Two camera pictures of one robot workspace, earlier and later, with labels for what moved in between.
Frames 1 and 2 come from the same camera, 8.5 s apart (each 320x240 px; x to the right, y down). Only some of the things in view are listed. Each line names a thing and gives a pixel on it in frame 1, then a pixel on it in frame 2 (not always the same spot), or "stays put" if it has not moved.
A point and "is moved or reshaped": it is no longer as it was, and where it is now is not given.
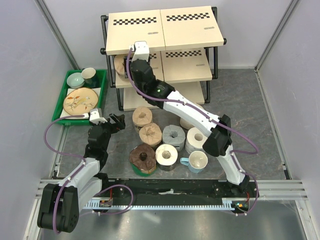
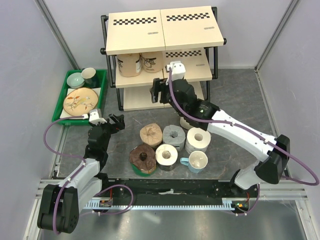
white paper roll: (195, 139) stays put
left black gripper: (114, 127) stays put
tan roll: (119, 63) is moved or reshaped
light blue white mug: (197, 161) stays put
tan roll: (150, 134) stays put
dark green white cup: (89, 74) stays put
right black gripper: (146, 62) → (158, 85)
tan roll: (141, 116) → (152, 61)
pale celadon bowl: (75, 80) stays put
